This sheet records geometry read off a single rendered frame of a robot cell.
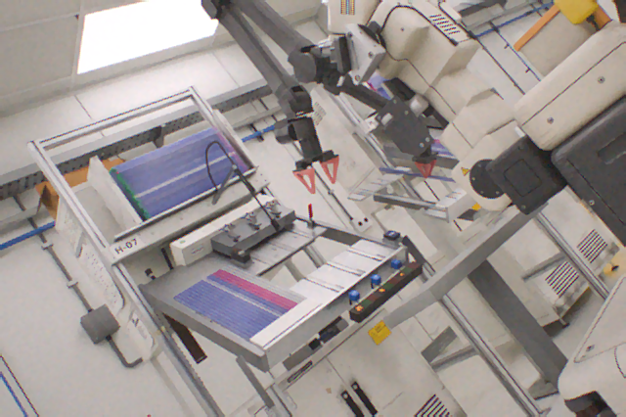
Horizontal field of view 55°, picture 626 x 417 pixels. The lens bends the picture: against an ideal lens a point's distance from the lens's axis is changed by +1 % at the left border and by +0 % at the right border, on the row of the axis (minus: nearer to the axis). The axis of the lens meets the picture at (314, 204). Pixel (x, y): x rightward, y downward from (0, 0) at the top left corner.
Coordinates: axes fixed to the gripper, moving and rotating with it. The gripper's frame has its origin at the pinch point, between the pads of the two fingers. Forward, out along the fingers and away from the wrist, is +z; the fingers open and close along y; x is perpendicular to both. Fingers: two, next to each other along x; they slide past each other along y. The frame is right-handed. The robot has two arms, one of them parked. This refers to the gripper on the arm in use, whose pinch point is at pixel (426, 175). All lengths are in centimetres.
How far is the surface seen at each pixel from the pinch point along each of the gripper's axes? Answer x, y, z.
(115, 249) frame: -60, 109, -5
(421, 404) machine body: 26, 53, 67
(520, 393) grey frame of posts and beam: 58, 37, 57
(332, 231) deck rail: -18.0, 40.9, 10.5
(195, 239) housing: -50, 82, 1
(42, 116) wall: -272, 48, -21
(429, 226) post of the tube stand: 9.2, 13.8, 15.0
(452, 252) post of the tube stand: 18.6, 13.7, 24.1
